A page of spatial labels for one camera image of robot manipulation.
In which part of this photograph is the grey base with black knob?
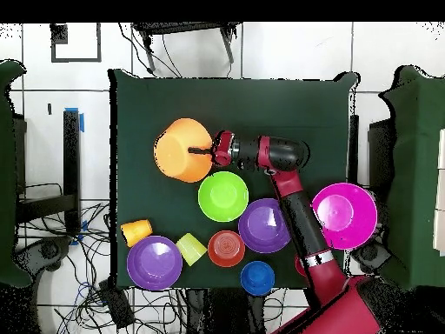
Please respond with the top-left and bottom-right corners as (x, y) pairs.
(13, 236), (74, 279)
(350, 239), (394, 276)

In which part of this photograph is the black square frame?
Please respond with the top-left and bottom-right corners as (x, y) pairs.
(50, 23), (103, 63)

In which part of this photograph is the black power brick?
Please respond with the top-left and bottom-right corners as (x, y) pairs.
(97, 279), (136, 330)

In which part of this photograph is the yellow-green cup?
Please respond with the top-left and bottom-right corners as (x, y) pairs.
(175, 231), (209, 268)

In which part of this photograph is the orange cup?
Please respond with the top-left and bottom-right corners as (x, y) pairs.
(120, 218), (154, 248)

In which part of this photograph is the black stand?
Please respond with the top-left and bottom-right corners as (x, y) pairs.
(17, 107), (85, 237)
(348, 113), (395, 204)

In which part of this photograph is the black camera tripod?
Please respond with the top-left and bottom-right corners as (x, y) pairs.
(131, 22), (242, 74)

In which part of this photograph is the tangle of cables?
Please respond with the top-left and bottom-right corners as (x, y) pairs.
(20, 182), (189, 334)

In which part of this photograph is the neighbouring green cloth table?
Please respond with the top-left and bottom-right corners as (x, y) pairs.
(378, 64), (445, 293)
(0, 58), (32, 288)

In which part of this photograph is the small blue bowl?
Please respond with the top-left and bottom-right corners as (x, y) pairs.
(240, 260), (276, 297)

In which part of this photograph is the purple bowl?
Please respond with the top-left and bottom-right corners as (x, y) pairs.
(126, 235), (184, 291)
(237, 197), (292, 254)

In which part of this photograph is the dark green tablecloth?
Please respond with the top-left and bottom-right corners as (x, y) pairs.
(108, 68), (359, 293)

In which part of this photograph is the large orange bowl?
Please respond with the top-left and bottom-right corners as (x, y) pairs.
(153, 117), (215, 184)

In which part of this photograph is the small red-orange bowl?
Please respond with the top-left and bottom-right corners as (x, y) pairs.
(207, 230), (247, 268)

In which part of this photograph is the large pink bowl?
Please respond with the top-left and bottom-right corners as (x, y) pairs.
(311, 182), (379, 251)

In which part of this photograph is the red cup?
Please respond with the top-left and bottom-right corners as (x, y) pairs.
(294, 253), (309, 277)

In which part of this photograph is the green bowl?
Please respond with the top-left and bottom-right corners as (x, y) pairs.
(197, 170), (250, 223)

